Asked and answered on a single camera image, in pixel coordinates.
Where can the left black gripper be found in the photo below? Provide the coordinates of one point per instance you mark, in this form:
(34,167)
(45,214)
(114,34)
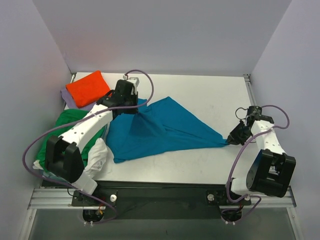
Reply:
(128,105)

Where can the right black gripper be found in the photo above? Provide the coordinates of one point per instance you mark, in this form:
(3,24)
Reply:
(240,131)

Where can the teal blue t shirt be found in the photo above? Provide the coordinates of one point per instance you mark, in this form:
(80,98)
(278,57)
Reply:
(163,126)

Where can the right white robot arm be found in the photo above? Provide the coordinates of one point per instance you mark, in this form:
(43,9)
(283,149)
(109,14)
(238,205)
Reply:
(272,169)

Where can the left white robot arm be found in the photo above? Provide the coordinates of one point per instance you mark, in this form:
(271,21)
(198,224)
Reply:
(63,153)

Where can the folded orange t shirt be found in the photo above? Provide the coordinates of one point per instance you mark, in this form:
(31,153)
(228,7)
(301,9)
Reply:
(88,89)

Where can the folded lavender t shirt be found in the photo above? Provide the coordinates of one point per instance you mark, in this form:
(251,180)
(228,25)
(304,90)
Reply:
(71,104)

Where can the white t shirt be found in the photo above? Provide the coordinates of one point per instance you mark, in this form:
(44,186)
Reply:
(94,156)

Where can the light blue t shirt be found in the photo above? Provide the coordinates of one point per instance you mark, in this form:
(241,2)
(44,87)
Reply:
(51,178)

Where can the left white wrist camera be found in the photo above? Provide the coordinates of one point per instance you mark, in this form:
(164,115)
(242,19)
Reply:
(135,81)

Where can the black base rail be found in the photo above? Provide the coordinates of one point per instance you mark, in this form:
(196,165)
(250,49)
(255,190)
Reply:
(158,201)

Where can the aluminium front frame rail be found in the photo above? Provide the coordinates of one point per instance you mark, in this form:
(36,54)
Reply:
(58,198)

